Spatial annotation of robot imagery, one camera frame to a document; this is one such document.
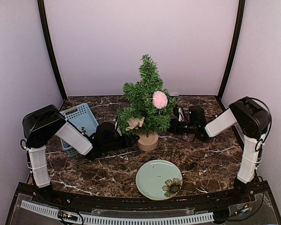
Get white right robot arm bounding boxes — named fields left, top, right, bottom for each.
left=169, top=97, right=272, bottom=184

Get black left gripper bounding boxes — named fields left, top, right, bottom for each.
left=102, top=132, right=140, bottom=152

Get white cable duct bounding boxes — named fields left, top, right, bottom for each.
left=20, top=200, right=214, bottom=225

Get blue plastic basket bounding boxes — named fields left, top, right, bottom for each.
left=56, top=103, right=99, bottom=156

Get tan wooden ornaments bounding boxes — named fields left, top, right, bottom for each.
left=126, top=117, right=145, bottom=131

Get green flower plate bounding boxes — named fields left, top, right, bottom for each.
left=135, top=159, right=183, bottom=201

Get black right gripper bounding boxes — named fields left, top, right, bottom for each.
left=160, top=118, right=197, bottom=135

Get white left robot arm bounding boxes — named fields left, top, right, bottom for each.
left=20, top=104, right=139, bottom=204

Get small green christmas tree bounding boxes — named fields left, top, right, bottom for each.
left=118, top=54, right=176, bottom=151

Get pink ornament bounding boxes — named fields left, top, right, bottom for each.
left=152, top=91, right=168, bottom=109

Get white cotton flower ornament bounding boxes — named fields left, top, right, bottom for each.
left=81, top=127, right=86, bottom=135

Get black right frame post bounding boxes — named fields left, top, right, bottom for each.
left=217, top=0, right=245, bottom=102

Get black frame post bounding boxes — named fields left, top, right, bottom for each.
left=37, top=0, right=67, bottom=101
left=217, top=0, right=245, bottom=102

